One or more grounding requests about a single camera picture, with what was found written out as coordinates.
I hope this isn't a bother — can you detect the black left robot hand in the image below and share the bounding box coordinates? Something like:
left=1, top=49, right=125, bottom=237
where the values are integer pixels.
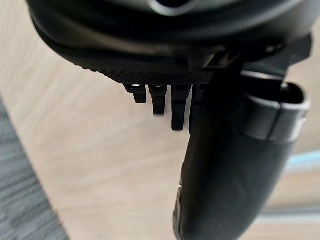
left=25, top=0, right=314, bottom=240

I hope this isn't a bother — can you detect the grey carpet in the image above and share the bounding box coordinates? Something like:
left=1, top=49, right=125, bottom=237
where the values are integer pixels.
left=0, top=93, right=70, bottom=240

